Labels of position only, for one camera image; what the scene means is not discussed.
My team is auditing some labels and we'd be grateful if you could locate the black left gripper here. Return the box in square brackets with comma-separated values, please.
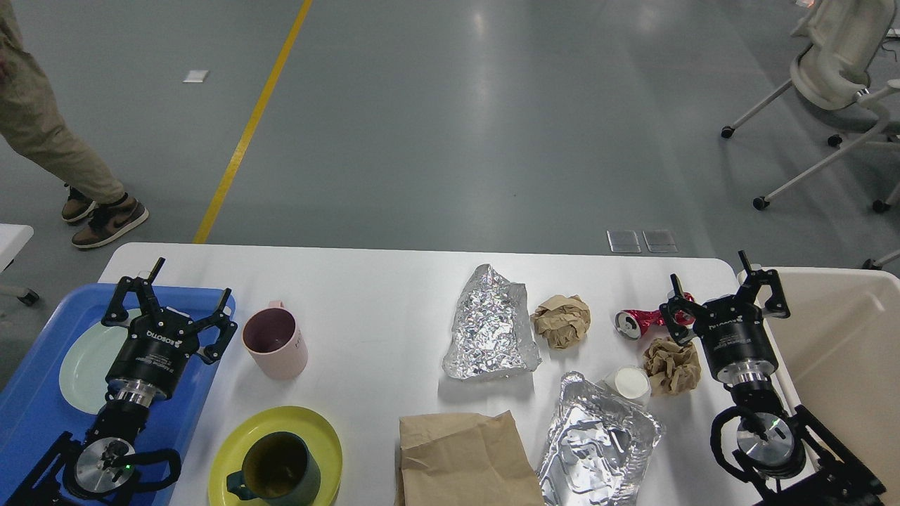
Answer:
[101, 257, 238, 402]

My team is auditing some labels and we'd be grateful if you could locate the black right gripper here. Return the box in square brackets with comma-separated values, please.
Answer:
[659, 250, 791, 384]

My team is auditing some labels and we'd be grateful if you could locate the pink mug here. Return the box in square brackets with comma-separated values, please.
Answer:
[242, 300, 309, 381]

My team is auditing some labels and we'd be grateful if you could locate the dark teal mug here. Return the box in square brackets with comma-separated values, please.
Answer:
[225, 432, 322, 505]

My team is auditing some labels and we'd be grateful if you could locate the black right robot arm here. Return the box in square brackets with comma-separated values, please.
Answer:
[659, 251, 886, 505]

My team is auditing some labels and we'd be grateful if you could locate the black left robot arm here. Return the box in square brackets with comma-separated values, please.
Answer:
[8, 257, 238, 505]

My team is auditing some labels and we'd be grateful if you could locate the crumpled brown paper wad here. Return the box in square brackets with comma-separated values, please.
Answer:
[643, 337, 702, 397]

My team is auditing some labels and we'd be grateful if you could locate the pale green plate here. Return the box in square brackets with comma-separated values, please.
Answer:
[58, 323, 129, 415]

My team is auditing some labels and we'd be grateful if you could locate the floor outlet plate right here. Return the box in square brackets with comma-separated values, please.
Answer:
[643, 228, 679, 254]

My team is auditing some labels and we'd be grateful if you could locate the floor outlet plate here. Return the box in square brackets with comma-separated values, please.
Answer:
[607, 230, 642, 255]
[643, 228, 679, 254]

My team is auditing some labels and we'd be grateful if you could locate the crushed red can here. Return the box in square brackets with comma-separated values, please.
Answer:
[616, 292, 695, 340]

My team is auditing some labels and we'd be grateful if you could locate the beige plastic bin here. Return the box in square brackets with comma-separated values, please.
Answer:
[767, 266, 899, 505]

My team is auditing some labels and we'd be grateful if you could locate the white paper cup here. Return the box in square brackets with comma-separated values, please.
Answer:
[603, 366, 652, 406]

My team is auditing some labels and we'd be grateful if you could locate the floor outlet plate left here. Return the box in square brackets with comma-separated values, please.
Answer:
[607, 230, 642, 255]

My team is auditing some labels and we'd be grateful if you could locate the crumpled brown paper ball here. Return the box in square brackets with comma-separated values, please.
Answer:
[530, 294, 591, 350]

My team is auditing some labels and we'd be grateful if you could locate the white side table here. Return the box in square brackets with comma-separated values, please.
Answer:
[1, 223, 41, 306]

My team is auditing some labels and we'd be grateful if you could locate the aluminium foil tray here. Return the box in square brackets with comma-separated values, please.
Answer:
[536, 371, 666, 505]

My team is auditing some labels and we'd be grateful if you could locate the yellow plate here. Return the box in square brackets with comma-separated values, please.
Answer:
[207, 406, 343, 505]

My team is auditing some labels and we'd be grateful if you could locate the crumpled aluminium foil sheet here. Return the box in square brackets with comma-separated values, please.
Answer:
[442, 264, 542, 381]

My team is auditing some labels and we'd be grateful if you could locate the person in khaki trousers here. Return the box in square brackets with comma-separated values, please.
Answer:
[1, 1, 149, 249]

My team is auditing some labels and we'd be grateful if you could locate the white office chair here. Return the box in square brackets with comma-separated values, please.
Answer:
[721, 1, 898, 210]

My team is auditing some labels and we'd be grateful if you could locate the brown paper bag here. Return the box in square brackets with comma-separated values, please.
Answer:
[394, 410, 544, 505]

